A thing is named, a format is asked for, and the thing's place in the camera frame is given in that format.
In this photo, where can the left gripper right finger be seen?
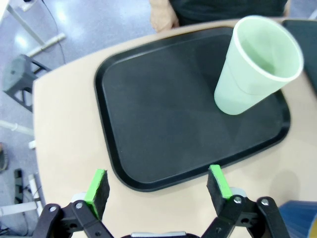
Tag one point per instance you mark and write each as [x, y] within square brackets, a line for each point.
[237, 213]

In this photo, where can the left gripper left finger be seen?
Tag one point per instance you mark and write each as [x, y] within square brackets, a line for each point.
[81, 218]

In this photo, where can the light green plastic cup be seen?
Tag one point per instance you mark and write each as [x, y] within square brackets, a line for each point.
[235, 86]

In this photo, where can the person's right hand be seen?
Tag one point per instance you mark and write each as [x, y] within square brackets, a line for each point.
[163, 15]

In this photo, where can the blue mug yellow inside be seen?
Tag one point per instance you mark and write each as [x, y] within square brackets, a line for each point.
[297, 218]

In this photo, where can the black power strip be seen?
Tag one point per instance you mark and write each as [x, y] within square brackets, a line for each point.
[21, 186]

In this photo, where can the black plastic tray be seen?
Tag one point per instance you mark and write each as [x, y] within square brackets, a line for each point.
[161, 111]
[309, 49]

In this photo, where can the grey plastic stool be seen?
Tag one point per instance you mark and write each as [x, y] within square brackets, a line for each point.
[17, 74]

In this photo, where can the person in black t-shirt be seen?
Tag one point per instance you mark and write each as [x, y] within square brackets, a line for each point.
[223, 10]

